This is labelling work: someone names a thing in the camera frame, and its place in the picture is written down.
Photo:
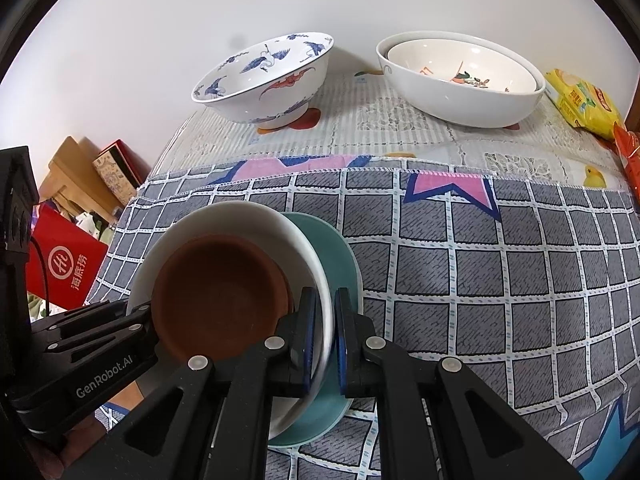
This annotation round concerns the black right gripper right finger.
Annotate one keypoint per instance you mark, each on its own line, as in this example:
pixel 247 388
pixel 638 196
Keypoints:
pixel 369 366

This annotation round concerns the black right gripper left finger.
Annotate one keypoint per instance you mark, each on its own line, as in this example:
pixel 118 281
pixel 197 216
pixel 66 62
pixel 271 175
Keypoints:
pixel 244 390

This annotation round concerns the large brown bowl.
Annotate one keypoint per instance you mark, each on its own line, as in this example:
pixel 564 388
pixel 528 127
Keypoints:
pixel 216 296

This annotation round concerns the person's hand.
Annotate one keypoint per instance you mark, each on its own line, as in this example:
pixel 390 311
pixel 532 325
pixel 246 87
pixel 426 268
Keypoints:
pixel 78 441

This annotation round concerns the red paper bag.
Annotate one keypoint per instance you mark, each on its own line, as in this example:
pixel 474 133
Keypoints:
pixel 65 267

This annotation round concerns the grey checked cloth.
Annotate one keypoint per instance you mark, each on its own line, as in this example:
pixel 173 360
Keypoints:
pixel 535 286

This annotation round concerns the red patterned box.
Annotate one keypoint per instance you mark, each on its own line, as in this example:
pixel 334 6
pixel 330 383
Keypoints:
pixel 122 171

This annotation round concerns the white patterned table mat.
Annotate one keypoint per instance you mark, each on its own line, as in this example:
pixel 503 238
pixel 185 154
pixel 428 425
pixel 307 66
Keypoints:
pixel 362 114

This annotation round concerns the blue patterned white bowl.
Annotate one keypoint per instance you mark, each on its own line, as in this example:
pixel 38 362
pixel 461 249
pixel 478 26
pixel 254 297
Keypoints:
pixel 268 85

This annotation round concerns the large white bowl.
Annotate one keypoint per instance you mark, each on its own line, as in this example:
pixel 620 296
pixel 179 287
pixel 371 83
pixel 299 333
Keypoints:
pixel 459 78

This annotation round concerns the yellow snack bag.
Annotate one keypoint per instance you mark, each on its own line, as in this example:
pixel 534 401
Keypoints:
pixel 582 104

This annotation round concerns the red snack bag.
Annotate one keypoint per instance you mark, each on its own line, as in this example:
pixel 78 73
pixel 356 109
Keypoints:
pixel 628 149

